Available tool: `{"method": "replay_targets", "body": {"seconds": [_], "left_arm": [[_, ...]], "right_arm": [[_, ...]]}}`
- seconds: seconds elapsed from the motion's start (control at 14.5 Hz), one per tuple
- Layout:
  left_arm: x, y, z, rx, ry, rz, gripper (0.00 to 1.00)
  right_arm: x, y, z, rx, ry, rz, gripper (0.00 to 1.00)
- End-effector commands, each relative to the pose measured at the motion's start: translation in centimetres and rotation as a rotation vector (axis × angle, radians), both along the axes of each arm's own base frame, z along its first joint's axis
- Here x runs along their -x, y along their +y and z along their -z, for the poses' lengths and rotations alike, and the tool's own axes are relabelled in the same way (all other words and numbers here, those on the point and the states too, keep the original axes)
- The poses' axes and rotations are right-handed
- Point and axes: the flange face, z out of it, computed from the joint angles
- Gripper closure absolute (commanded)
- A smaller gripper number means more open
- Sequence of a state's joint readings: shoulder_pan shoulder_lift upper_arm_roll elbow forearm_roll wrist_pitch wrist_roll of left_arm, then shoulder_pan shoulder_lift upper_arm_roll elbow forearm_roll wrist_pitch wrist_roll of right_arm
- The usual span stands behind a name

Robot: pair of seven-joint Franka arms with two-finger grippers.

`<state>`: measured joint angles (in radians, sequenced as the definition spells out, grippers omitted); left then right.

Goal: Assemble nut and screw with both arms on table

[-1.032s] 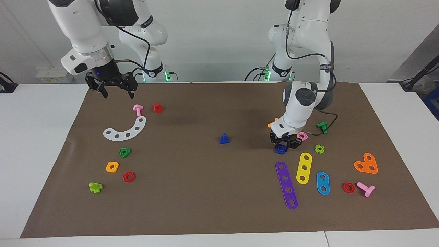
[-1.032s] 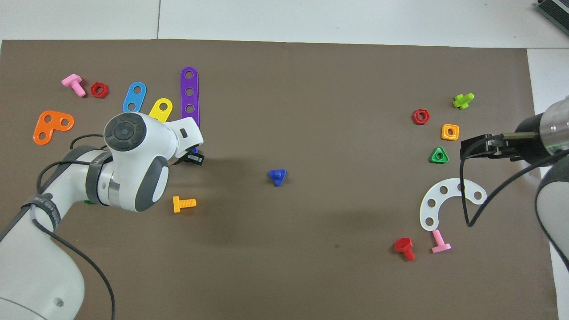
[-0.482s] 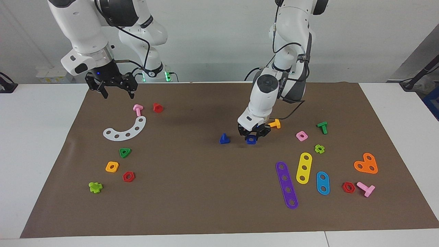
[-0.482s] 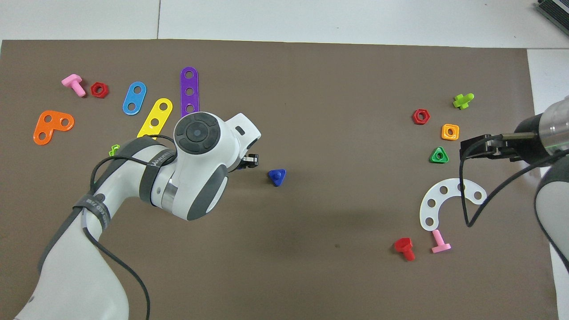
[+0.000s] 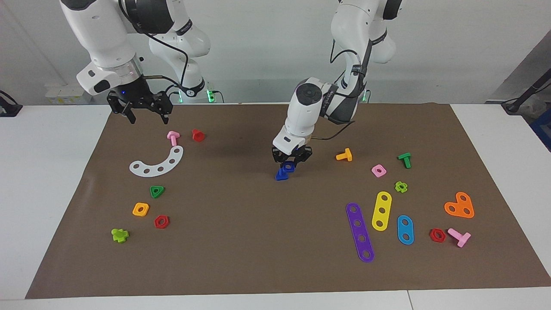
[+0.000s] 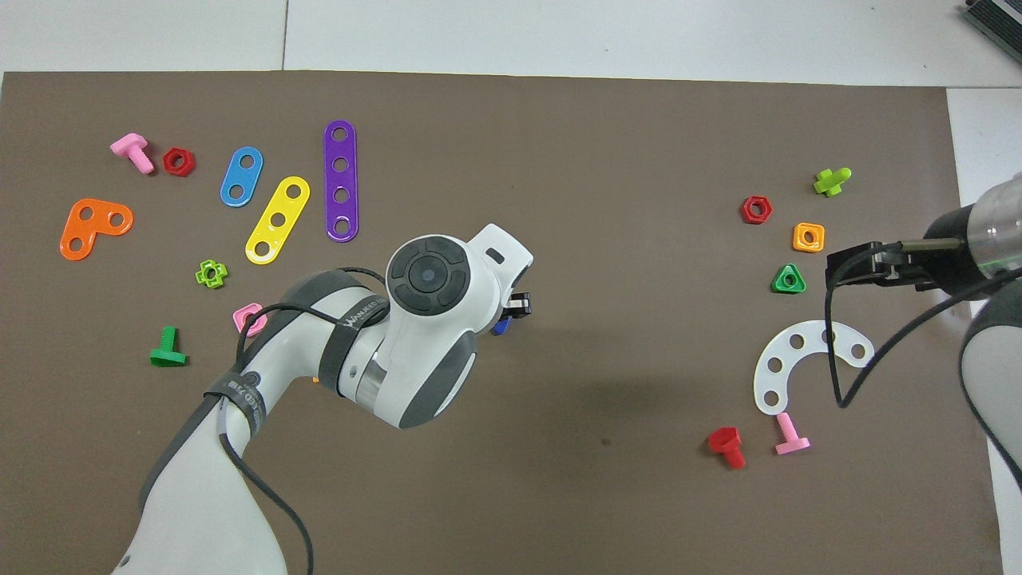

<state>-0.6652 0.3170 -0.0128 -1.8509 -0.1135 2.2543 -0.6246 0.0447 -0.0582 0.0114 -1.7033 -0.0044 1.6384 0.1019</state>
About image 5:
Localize white curved five-hole plate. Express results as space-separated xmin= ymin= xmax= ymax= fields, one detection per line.
xmin=129 ymin=145 xmax=184 ymax=178

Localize white power strip boxes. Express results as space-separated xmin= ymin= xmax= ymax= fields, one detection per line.
xmin=45 ymin=84 xmax=93 ymax=105

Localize brown table mat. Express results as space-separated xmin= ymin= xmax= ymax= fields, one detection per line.
xmin=25 ymin=102 xmax=551 ymax=300

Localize purple four-hole strip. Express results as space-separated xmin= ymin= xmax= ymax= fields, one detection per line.
xmin=346 ymin=202 xmax=375 ymax=264

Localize yellow three-hole strip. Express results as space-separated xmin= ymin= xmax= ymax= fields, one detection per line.
xmin=371 ymin=191 xmax=393 ymax=232

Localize black floor stand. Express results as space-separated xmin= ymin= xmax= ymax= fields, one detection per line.
xmin=0 ymin=90 xmax=23 ymax=118

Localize blue two-hole strip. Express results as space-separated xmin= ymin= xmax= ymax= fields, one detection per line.
xmin=396 ymin=214 xmax=415 ymax=246

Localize orange angled plate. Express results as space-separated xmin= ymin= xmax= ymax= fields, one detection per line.
xmin=444 ymin=192 xmax=475 ymax=219

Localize black tripod leg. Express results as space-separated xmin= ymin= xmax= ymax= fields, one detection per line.
xmin=501 ymin=77 xmax=551 ymax=115

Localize blue crate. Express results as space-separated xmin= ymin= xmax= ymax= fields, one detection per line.
xmin=530 ymin=108 xmax=551 ymax=152

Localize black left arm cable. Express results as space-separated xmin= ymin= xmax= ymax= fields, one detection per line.
xmin=312 ymin=39 xmax=371 ymax=141

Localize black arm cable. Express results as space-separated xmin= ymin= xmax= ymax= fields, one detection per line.
xmin=312 ymin=39 xmax=371 ymax=141
xmin=118 ymin=0 xmax=191 ymax=99

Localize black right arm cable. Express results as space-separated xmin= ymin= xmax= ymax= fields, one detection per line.
xmin=118 ymin=0 xmax=191 ymax=99

